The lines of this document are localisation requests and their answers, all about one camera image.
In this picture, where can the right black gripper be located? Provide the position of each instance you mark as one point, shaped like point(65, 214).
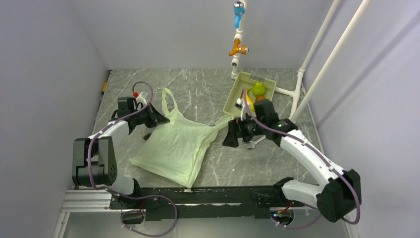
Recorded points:
point(234, 126)

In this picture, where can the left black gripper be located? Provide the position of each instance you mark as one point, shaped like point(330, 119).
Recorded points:
point(155, 117)

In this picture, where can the light green plastic bag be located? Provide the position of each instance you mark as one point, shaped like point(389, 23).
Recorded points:
point(176, 150)

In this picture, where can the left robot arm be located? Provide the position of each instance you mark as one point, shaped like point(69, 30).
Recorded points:
point(94, 161)

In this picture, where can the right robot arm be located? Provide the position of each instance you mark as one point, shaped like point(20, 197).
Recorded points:
point(337, 194)

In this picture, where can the yellow fake banana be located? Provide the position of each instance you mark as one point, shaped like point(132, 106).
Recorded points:
point(249, 100)

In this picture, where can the brown fake kiwi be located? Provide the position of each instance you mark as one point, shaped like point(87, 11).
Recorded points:
point(259, 98)

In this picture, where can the green fake pear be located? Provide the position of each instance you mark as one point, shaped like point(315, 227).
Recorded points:
point(258, 89)

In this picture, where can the silver wrench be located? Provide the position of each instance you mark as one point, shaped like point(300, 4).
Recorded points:
point(252, 144)

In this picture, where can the orange black hex key set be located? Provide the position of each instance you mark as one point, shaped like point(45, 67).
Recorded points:
point(147, 136)

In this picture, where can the pale yellow plastic basket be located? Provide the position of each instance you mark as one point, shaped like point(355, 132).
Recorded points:
point(246, 80)

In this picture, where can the orange tap valve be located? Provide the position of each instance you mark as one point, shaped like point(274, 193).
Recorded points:
point(238, 48)

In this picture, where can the blue tap valve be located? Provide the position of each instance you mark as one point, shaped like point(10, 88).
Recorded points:
point(239, 10)

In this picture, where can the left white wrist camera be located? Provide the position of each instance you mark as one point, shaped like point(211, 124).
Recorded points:
point(141, 98)

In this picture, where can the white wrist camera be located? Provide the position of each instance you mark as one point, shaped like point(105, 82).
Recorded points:
point(243, 106)
point(141, 98)

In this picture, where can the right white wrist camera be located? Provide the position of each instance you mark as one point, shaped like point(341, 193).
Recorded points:
point(243, 106)

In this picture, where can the orange handled tool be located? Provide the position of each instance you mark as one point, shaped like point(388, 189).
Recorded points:
point(104, 85)

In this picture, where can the white pvc pipe frame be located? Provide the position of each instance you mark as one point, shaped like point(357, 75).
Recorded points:
point(288, 36)

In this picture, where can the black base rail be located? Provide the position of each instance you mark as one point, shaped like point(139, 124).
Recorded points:
point(205, 202)

